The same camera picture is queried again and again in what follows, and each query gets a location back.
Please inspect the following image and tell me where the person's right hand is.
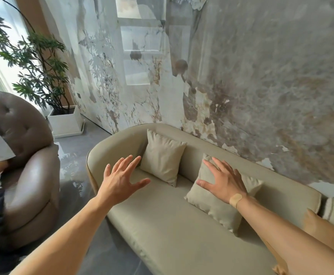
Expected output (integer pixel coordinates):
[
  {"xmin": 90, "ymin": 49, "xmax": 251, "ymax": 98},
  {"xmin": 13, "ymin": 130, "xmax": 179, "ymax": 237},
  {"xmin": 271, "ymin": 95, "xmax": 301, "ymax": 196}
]
[{"xmin": 196, "ymin": 157, "xmax": 249, "ymax": 205}]

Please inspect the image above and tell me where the white square planter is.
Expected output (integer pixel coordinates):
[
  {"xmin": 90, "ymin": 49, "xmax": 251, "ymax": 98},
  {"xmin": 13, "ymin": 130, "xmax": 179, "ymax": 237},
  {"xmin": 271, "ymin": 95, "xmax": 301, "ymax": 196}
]
[{"xmin": 47, "ymin": 105, "xmax": 83, "ymax": 136}]

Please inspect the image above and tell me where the beige leather sofa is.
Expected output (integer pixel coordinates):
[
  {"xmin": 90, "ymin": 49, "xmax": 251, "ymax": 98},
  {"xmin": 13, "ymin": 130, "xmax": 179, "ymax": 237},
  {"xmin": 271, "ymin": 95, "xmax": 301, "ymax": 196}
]
[{"xmin": 86, "ymin": 123, "xmax": 334, "ymax": 275}]

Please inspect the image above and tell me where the cream leather cushion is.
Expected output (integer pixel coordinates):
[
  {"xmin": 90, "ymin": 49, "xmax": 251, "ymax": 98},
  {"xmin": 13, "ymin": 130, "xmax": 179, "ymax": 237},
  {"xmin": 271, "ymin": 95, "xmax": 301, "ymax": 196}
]
[
  {"xmin": 139, "ymin": 128, "xmax": 188, "ymax": 187},
  {"xmin": 184, "ymin": 153, "xmax": 264, "ymax": 237}
]

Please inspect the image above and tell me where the green leafy potted plant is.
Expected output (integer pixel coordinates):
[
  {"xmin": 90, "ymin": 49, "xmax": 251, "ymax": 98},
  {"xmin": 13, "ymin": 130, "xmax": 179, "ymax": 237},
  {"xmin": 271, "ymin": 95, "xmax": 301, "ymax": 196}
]
[{"xmin": 0, "ymin": 0, "xmax": 73, "ymax": 115}]

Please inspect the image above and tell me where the tan wrist adhesive bandage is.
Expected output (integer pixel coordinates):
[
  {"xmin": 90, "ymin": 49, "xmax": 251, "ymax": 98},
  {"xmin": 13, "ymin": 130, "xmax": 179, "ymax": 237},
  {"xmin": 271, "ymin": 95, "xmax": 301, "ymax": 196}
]
[{"xmin": 229, "ymin": 193, "xmax": 243, "ymax": 209}]

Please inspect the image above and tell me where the long tan forearm tape strip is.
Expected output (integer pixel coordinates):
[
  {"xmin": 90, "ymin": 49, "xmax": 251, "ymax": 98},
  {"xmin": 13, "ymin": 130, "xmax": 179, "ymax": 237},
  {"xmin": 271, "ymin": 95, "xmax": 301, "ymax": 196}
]
[{"xmin": 258, "ymin": 237, "xmax": 288, "ymax": 275}]

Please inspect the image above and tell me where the white planter tray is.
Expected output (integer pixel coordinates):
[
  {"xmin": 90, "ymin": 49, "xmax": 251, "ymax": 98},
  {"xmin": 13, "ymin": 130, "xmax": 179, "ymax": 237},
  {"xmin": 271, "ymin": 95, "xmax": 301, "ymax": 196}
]
[{"xmin": 52, "ymin": 120, "xmax": 86, "ymax": 138}]

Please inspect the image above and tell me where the person's left hand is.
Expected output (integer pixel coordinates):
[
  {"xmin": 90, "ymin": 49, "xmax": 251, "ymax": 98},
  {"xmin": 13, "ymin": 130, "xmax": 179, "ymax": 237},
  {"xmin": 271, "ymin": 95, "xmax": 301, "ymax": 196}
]
[{"xmin": 97, "ymin": 154, "xmax": 152, "ymax": 209}]

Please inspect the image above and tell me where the brown tufted leather armchair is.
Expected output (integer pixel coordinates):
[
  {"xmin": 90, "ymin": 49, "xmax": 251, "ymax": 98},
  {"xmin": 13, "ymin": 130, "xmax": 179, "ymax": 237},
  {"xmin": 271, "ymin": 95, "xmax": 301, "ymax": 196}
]
[{"xmin": 0, "ymin": 90, "xmax": 61, "ymax": 249}]

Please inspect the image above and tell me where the person's right forearm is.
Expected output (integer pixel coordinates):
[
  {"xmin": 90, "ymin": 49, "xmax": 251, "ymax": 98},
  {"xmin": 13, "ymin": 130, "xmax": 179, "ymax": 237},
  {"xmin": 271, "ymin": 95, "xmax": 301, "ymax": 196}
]
[{"xmin": 235, "ymin": 196, "xmax": 334, "ymax": 275}]

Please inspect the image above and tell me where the tan leather cushion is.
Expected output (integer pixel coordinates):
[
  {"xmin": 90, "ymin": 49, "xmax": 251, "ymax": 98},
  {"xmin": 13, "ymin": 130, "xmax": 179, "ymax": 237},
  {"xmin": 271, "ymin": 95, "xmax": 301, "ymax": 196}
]
[{"xmin": 302, "ymin": 208, "xmax": 334, "ymax": 252}]

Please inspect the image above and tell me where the person's left forearm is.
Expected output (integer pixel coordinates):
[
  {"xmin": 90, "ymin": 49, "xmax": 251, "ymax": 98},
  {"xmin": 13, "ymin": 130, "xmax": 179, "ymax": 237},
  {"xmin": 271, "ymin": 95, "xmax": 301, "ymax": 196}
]
[{"xmin": 11, "ymin": 196, "xmax": 111, "ymax": 275}]

